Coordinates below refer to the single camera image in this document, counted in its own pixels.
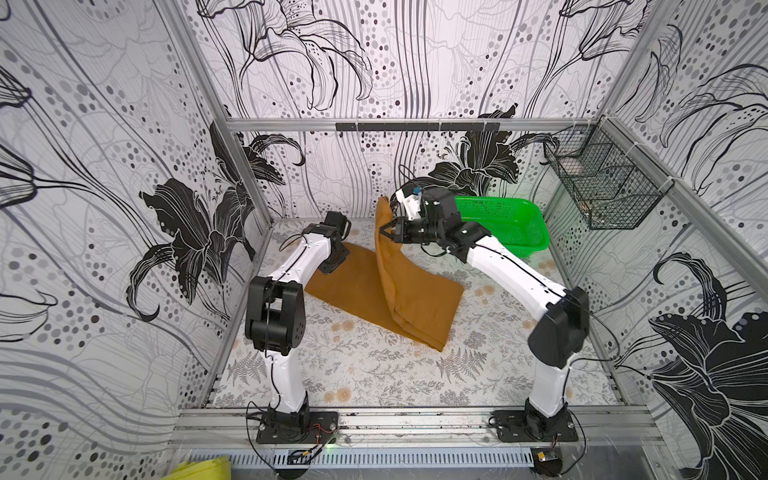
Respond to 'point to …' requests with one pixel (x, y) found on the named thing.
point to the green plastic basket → (520, 224)
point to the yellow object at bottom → (218, 468)
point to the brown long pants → (388, 288)
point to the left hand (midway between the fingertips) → (337, 263)
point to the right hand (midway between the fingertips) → (385, 227)
